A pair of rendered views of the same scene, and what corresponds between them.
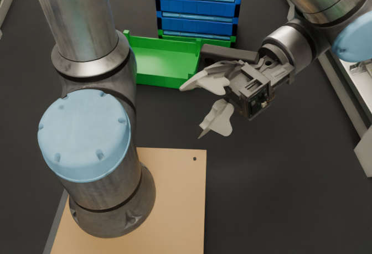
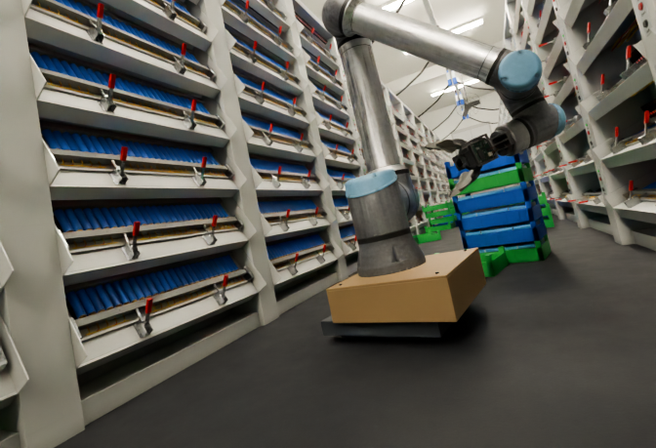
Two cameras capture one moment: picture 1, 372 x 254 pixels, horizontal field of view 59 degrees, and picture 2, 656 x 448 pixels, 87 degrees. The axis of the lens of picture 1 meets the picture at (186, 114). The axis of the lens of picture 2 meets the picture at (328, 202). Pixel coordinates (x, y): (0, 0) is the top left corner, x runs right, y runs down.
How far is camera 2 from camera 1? 82 cm
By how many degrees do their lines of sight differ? 60
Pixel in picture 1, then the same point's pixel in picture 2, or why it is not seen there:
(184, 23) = (485, 237)
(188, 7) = (485, 222)
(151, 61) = not seen: hidden behind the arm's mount
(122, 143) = (388, 175)
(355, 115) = not seen: outside the picture
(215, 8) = (509, 216)
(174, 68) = not seen: hidden behind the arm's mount
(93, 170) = (369, 183)
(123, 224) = (390, 259)
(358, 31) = (505, 63)
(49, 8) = (364, 139)
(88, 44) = (381, 155)
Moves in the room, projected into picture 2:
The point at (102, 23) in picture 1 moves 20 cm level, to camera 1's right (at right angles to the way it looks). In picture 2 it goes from (389, 145) to (453, 125)
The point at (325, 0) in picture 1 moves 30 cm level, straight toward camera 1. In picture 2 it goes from (478, 60) to (390, 43)
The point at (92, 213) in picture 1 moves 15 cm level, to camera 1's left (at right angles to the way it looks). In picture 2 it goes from (369, 246) to (322, 254)
